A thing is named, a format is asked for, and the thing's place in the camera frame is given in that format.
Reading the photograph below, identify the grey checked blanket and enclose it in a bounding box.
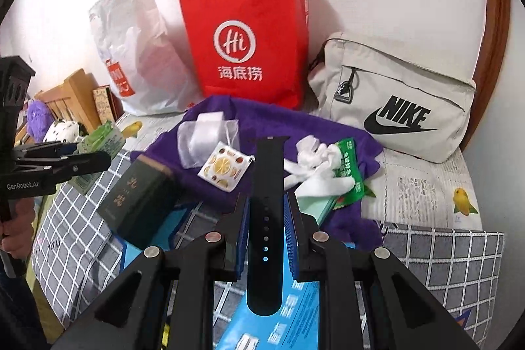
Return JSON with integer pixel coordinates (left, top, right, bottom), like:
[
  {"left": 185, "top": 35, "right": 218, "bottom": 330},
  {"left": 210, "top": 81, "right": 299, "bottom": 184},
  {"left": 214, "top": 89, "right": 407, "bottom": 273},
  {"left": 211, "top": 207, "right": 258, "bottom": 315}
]
[{"left": 27, "top": 149, "right": 505, "bottom": 350}]

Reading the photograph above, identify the person's left forearm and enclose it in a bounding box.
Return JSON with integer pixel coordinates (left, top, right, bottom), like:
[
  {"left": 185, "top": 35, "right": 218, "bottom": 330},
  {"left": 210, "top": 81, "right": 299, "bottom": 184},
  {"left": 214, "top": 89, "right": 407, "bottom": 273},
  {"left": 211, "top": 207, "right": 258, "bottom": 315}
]
[{"left": 0, "top": 247, "right": 62, "bottom": 350}]

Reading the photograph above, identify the white spotted plush toy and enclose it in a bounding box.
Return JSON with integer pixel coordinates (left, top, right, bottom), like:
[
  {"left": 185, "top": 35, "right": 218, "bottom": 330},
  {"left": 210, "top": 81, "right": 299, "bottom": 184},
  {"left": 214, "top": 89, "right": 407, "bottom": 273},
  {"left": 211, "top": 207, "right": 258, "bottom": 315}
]
[{"left": 42, "top": 120, "right": 83, "bottom": 148}]

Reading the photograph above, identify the black watch strap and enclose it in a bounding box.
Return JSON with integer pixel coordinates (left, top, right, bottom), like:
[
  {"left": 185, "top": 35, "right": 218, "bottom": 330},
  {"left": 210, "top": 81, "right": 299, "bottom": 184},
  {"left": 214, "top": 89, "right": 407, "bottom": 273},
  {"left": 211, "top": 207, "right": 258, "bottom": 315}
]
[{"left": 246, "top": 136, "right": 291, "bottom": 316}]

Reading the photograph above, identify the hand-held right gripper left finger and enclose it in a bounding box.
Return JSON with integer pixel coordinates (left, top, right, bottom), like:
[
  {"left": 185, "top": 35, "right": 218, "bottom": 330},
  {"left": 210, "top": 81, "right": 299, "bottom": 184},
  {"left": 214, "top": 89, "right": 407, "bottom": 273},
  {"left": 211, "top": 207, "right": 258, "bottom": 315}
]
[{"left": 51, "top": 194, "right": 251, "bottom": 350}]

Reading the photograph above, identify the flat blue box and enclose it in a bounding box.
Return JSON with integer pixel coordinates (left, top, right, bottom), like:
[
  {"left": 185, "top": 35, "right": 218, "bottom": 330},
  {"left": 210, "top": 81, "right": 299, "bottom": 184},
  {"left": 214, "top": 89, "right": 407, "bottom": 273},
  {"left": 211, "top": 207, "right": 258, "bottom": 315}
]
[{"left": 121, "top": 202, "right": 201, "bottom": 264}]

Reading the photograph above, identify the grey sling bag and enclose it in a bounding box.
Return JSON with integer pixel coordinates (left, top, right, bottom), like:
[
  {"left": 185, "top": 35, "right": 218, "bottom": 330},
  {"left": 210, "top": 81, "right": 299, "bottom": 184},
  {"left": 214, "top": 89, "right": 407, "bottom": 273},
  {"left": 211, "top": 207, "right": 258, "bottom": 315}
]
[{"left": 307, "top": 32, "right": 477, "bottom": 164}]

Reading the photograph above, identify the small white box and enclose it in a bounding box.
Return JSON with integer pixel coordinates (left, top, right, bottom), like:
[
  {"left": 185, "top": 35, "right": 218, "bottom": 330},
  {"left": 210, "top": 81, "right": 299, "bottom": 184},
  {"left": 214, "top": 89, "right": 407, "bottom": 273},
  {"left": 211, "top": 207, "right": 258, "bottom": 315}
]
[{"left": 196, "top": 111, "right": 225, "bottom": 137}]

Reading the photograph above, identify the mint green packet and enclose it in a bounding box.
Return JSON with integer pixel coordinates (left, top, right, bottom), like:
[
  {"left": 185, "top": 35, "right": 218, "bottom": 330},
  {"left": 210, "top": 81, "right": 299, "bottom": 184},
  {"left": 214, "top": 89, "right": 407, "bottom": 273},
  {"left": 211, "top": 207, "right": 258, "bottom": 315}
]
[{"left": 294, "top": 186, "right": 349, "bottom": 230}]

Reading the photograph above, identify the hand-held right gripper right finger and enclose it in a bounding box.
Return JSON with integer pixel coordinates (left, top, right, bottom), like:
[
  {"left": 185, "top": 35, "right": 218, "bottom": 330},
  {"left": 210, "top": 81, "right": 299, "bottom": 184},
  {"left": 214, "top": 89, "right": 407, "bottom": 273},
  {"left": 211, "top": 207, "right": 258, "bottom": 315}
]
[{"left": 284, "top": 192, "right": 480, "bottom": 350}]

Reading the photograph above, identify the red paper bag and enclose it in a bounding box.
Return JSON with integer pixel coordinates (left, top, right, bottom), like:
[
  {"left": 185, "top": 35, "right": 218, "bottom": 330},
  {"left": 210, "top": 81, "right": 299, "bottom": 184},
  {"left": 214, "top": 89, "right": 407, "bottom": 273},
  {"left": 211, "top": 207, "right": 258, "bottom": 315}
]
[{"left": 178, "top": 0, "right": 309, "bottom": 111}]

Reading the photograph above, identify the green sachet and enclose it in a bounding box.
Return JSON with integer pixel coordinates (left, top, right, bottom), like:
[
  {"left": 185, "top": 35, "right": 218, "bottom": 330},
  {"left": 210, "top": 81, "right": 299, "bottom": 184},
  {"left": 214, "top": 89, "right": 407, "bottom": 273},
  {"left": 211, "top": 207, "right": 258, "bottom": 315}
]
[{"left": 332, "top": 139, "right": 376, "bottom": 211}]

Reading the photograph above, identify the purple plush toy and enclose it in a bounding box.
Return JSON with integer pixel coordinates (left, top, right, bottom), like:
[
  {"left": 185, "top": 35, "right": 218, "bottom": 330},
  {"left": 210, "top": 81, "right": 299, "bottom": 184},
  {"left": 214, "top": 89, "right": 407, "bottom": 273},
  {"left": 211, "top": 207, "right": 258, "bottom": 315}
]
[{"left": 27, "top": 99, "right": 52, "bottom": 141}]

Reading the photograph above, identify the person's left hand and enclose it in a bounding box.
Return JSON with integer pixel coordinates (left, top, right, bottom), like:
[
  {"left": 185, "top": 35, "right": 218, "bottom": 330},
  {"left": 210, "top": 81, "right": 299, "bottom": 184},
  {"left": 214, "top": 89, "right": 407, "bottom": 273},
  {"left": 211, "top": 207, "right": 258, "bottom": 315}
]
[{"left": 0, "top": 199, "right": 37, "bottom": 256}]

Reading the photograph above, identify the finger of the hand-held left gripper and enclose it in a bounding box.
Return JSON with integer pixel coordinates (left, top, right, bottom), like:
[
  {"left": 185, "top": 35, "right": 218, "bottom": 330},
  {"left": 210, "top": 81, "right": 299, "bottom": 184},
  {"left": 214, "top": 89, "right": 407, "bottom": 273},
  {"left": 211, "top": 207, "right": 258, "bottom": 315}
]
[
  {"left": 15, "top": 142, "right": 80, "bottom": 159},
  {"left": 18, "top": 152, "right": 112, "bottom": 187}
]

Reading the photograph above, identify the white cloth glove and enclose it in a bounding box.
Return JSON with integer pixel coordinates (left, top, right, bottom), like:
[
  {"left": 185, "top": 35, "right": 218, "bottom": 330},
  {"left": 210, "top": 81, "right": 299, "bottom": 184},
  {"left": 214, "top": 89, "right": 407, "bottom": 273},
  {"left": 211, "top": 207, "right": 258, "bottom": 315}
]
[{"left": 283, "top": 136, "right": 357, "bottom": 197}]

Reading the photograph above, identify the green tissue packet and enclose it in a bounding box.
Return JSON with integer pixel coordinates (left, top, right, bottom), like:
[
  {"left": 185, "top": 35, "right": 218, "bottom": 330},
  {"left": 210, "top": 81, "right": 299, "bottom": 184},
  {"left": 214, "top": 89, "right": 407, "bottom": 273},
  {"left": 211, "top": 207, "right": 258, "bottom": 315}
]
[{"left": 70, "top": 120, "right": 126, "bottom": 195}]

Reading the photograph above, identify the fruit print card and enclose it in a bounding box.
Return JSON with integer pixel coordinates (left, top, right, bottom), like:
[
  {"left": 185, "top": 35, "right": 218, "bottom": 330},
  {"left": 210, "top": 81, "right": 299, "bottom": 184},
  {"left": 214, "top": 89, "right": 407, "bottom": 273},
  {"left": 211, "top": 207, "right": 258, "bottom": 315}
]
[{"left": 198, "top": 142, "right": 255, "bottom": 193}]

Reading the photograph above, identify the white plastic shopping bag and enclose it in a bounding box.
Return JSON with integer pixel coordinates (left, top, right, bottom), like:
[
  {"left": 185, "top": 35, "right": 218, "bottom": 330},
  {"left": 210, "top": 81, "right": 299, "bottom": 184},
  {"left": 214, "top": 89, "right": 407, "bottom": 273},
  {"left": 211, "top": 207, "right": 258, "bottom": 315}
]
[{"left": 89, "top": 0, "right": 201, "bottom": 117}]

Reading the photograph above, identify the brown wooden door frame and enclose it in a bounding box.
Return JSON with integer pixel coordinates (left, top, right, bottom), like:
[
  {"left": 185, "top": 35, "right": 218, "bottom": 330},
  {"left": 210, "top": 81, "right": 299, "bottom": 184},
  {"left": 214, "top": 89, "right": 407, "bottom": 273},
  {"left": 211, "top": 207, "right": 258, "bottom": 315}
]
[{"left": 459, "top": 0, "right": 511, "bottom": 154}]

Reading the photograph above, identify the purple towel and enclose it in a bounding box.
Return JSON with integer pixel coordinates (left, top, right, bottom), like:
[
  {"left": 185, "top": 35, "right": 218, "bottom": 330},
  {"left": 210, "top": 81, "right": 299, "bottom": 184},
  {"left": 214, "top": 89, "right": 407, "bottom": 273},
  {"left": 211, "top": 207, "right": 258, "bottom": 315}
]
[{"left": 130, "top": 96, "right": 384, "bottom": 250}]

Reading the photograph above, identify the brown patterned box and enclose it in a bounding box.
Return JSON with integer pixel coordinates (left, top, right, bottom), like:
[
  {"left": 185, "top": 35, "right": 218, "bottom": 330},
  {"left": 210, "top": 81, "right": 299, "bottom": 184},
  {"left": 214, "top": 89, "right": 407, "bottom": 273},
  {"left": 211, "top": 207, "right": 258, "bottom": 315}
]
[{"left": 92, "top": 85, "right": 124, "bottom": 125}]

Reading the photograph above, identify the blue carton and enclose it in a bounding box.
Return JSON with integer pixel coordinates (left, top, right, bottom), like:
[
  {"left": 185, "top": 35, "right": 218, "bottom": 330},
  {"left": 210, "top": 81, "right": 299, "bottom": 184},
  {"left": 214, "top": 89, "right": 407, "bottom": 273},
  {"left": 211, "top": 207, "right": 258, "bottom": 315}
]
[{"left": 213, "top": 241, "right": 476, "bottom": 350}]

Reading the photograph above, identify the dark green tin box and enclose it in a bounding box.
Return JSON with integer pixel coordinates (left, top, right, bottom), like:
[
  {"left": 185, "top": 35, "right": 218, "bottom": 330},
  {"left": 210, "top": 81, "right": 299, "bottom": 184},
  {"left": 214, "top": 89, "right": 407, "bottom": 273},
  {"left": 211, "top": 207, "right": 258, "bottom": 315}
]
[{"left": 97, "top": 154, "right": 189, "bottom": 250}]

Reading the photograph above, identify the sheer organza bag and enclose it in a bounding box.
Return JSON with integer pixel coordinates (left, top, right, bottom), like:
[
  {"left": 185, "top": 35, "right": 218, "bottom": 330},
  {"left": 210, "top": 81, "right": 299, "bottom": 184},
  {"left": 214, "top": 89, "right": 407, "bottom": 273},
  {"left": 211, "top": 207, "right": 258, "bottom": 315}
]
[{"left": 177, "top": 111, "right": 241, "bottom": 170}]

